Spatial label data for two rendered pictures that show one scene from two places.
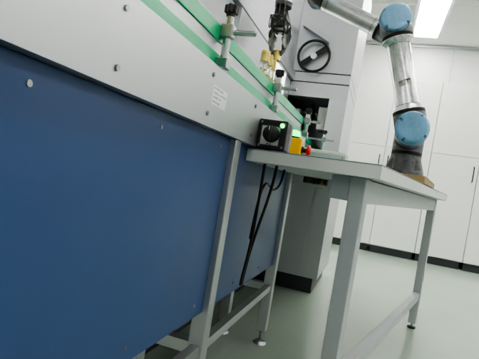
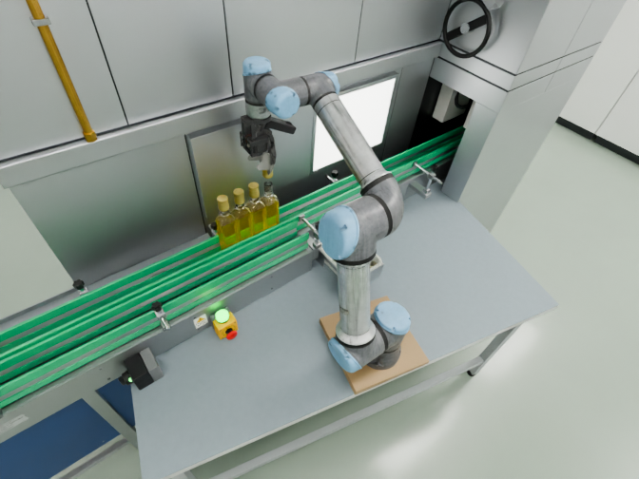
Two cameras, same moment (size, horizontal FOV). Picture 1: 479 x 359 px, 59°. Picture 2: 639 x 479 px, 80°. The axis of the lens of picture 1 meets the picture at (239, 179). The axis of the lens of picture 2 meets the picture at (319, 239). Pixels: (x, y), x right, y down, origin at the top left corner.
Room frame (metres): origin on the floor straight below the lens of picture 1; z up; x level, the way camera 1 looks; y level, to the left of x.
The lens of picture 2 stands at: (1.04, -0.76, 2.00)
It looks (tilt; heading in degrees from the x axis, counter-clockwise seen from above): 48 degrees down; 31
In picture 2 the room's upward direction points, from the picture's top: 6 degrees clockwise
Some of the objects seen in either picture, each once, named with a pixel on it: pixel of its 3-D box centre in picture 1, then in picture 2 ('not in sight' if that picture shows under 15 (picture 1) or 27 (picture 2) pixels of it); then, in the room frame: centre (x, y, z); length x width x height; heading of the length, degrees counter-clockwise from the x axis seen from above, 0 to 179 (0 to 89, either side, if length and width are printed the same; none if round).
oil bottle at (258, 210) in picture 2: not in sight; (256, 221); (1.76, -0.06, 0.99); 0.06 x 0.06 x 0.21; 73
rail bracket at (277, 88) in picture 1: (284, 92); (164, 321); (1.29, -0.09, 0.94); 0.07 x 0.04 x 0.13; 72
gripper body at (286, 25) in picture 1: (281, 18); (258, 132); (1.79, -0.06, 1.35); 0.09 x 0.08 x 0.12; 161
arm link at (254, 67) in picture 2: not in sight; (258, 81); (1.79, -0.07, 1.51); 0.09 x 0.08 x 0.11; 71
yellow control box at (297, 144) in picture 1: (292, 149); (223, 323); (1.45, -0.16, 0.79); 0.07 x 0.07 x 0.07; 72
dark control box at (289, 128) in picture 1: (274, 137); (144, 369); (1.18, -0.08, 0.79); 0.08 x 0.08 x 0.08; 72
